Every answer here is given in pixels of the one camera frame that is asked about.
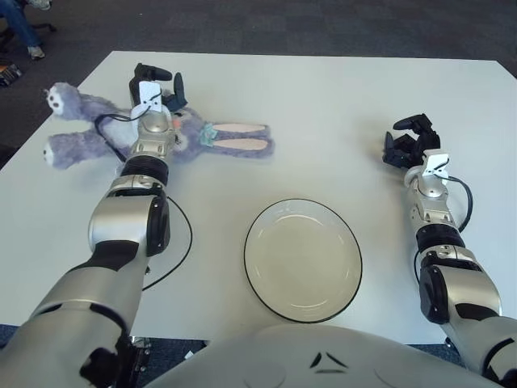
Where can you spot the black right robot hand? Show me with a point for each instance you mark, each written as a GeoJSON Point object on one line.
{"type": "Point", "coordinates": [428, 137]}

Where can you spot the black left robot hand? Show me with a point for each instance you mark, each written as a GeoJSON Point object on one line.
{"type": "Point", "coordinates": [153, 72]}

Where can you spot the purple plush bunny doll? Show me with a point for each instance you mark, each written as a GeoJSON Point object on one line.
{"type": "Point", "coordinates": [81, 145]}

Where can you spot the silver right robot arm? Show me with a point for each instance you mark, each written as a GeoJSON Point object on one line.
{"type": "Point", "coordinates": [432, 194]}

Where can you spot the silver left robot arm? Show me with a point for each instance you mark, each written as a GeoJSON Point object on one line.
{"type": "Point", "coordinates": [121, 218]}

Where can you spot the white plate with black rim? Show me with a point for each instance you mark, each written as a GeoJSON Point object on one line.
{"type": "Point", "coordinates": [303, 258]}

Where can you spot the black chair wheel base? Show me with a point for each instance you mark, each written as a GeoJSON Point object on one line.
{"type": "Point", "coordinates": [44, 26]}

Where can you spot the person in blue jeans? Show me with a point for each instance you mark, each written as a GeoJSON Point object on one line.
{"type": "Point", "coordinates": [20, 24]}

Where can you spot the dark box with orange print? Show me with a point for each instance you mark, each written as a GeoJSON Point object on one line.
{"type": "Point", "coordinates": [10, 74]}

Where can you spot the silver robot torso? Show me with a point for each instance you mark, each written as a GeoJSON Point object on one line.
{"type": "Point", "coordinates": [323, 363]}

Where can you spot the black metal stand frame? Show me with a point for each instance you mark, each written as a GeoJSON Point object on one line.
{"type": "Point", "coordinates": [137, 359]}

